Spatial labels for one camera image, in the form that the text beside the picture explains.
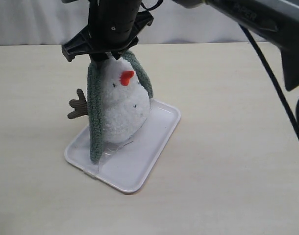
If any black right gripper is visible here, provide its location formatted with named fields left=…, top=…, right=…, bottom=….
left=61, top=0, right=154, bottom=69

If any green knitted scarf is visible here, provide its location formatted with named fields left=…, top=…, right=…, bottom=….
left=87, top=50, right=154, bottom=164

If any white plush snowman toy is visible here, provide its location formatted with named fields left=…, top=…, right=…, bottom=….
left=67, top=54, right=151, bottom=144

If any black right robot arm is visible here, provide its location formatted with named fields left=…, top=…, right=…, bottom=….
left=61, top=0, right=299, bottom=91

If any white backdrop curtain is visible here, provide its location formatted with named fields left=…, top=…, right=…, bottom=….
left=0, top=0, right=270, bottom=46

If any white plastic tray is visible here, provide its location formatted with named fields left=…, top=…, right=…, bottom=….
left=64, top=99, right=181, bottom=194

